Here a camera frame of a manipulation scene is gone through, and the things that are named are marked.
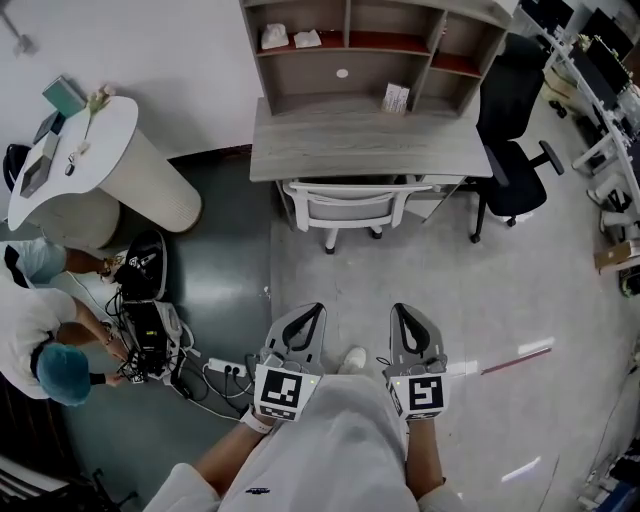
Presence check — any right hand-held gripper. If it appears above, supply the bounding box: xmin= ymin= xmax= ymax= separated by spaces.
xmin=382 ymin=302 xmax=450 ymax=424

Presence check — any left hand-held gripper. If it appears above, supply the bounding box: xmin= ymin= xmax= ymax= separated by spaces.
xmin=252 ymin=302 xmax=330 ymax=426

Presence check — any white chair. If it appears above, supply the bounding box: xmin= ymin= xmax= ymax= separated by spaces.
xmin=282 ymin=177 xmax=436 ymax=256

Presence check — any person's left forearm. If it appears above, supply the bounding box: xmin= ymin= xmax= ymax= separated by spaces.
xmin=192 ymin=418 xmax=274 ymax=497

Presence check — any person's right forearm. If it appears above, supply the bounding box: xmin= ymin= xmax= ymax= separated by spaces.
xmin=405 ymin=418 xmax=447 ymax=495

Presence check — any black office chair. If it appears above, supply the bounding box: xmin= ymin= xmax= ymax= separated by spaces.
xmin=468 ymin=31 xmax=567 ymax=245

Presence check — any white office desk row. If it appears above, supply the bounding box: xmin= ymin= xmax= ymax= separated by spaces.
xmin=542 ymin=29 xmax=640 ymax=201

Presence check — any grey wooden desk hutch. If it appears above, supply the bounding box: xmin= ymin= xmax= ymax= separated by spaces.
xmin=239 ymin=0 xmax=516 ymax=119

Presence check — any person's right white shoe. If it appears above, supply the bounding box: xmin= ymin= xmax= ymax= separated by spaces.
xmin=338 ymin=345 xmax=368 ymax=376

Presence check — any white power strip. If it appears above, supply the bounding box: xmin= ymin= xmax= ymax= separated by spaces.
xmin=207 ymin=356 xmax=249 ymax=378

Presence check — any white smartwatch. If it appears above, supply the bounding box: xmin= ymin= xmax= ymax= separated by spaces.
xmin=239 ymin=405 xmax=274 ymax=434

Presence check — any red floor tape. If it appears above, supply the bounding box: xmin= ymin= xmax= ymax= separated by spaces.
xmin=480 ymin=345 xmax=556 ymax=376

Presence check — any person's white t-shirt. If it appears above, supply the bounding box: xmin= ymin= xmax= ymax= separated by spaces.
xmin=144 ymin=372 xmax=467 ymax=512

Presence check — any black oval case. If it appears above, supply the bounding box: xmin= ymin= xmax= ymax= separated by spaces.
xmin=115 ymin=229 xmax=169 ymax=302

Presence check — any black electronics pack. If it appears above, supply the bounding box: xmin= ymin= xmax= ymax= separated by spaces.
xmin=119 ymin=298 xmax=194 ymax=384

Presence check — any spare grey gripper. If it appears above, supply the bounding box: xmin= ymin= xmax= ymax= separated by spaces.
xmin=126 ymin=251 xmax=164 ymax=272

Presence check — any white round ribbed table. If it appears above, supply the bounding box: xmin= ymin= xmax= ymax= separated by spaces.
xmin=7 ymin=94 xmax=204 ymax=249

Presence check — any cardboard box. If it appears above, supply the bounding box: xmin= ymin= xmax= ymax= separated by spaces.
xmin=593 ymin=239 xmax=640 ymax=274

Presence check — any white printed card box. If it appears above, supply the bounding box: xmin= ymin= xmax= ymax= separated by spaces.
xmin=380 ymin=82 xmax=412 ymax=116

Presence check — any small white sculpture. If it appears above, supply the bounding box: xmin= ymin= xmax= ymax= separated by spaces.
xmin=259 ymin=23 xmax=289 ymax=51
xmin=293 ymin=28 xmax=323 ymax=50

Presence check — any pink flower stem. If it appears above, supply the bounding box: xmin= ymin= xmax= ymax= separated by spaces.
xmin=74 ymin=84 xmax=117 ymax=154

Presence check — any grey flat box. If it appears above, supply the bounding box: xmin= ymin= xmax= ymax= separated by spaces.
xmin=21 ymin=134 xmax=62 ymax=199

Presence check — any row of black monitors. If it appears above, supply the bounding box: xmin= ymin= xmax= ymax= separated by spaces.
xmin=519 ymin=0 xmax=637 ymax=109

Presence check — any teal box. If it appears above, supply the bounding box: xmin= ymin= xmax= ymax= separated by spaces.
xmin=41 ymin=74 xmax=88 ymax=113

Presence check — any tangle of black cables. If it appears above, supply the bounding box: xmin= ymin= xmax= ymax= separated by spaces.
xmin=103 ymin=288 xmax=257 ymax=417

